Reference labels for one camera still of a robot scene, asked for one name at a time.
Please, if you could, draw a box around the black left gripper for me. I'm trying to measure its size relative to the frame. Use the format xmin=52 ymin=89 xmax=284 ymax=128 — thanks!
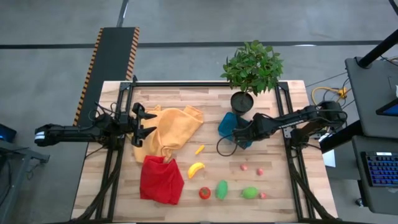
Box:
xmin=118 ymin=102 xmax=158 ymax=147

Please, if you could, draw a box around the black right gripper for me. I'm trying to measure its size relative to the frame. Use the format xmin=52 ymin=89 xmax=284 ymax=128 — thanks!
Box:
xmin=233 ymin=113 xmax=275 ymax=147

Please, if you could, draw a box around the green toy lime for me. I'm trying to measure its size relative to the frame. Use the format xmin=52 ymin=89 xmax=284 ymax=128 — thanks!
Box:
xmin=241 ymin=186 xmax=259 ymax=200

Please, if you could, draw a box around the red toy tomato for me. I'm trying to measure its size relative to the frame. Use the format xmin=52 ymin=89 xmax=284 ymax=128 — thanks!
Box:
xmin=198 ymin=186 xmax=212 ymax=200

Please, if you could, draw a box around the teal plastic tupperware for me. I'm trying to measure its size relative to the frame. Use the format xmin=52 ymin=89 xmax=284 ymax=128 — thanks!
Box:
xmin=217 ymin=111 xmax=254 ymax=149

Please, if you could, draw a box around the orange cloth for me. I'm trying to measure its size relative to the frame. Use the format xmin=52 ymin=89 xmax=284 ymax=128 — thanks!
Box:
xmin=132 ymin=105 xmax=205 ymax=164

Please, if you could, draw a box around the red cloth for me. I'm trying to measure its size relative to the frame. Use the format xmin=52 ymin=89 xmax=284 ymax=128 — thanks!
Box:
xmin=139 ymin=154 xmax=185 ymax=206

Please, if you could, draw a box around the potted green bonsai plant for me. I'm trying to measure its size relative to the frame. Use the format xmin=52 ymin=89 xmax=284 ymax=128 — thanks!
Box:
xmin=220 ymin=39 xmax=284 ymax=116

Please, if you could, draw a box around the yellow toy banana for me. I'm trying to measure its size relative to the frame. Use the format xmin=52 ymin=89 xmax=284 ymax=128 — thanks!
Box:
xmin=187 ymin=162 xmax=206 ymax=180

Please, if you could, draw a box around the green toy cucumber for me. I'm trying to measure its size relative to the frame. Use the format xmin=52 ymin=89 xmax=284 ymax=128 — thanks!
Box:
xmin=215 ymin=179 xmax=229 ymax=201

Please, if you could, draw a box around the black hazard-striped floor mat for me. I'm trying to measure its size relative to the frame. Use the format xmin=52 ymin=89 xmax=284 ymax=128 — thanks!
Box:
xmin=73 ymin=27 xmax=141 ymax=127

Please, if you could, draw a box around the white paper sheet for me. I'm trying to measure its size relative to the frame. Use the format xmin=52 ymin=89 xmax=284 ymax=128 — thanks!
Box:
xmin=322 ymin=149 xmax=337 ymax=168

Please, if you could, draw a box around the grey desk with pole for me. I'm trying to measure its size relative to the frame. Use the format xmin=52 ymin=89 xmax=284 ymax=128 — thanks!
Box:
xmin=345 ymin=29 xmax=398 ymax=139

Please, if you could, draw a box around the backlit keyboard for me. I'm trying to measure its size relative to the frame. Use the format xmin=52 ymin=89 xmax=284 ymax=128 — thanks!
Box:
xmin=360 ymin=151 xmax=398 ymax=188

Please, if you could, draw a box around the grey metal stand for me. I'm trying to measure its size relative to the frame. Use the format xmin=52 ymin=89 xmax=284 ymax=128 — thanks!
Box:
xmin=0 ymin=139 xmax=50 ymax=200

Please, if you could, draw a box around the tablet with blue screen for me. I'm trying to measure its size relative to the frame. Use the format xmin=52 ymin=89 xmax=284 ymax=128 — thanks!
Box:
xmin=375 ymin=98 xmax=398 ymax=118

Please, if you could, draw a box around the grey desk with keyboard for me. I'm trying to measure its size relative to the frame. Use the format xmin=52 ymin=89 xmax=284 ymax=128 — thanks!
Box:
xmin=351 ymin=135 xmax=398 ymax=216

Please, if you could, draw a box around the blue-lit black device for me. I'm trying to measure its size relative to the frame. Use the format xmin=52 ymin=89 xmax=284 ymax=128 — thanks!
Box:
xmin=0 ymin=123 xmax=17 ymax=144

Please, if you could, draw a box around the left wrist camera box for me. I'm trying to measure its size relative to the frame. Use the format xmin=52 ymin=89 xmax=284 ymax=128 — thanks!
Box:
xmin=119 ymin=112 xmax=135 ymax=126

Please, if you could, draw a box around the black aluminium table frame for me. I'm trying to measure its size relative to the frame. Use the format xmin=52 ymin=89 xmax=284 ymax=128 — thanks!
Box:
xmin=74 ymin=76 xmax=336 ymax=223

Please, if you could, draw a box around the yellow cable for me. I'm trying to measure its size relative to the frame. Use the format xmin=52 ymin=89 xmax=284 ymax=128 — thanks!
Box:
xmin=311 ymin=86 xmax=349 ymax=114

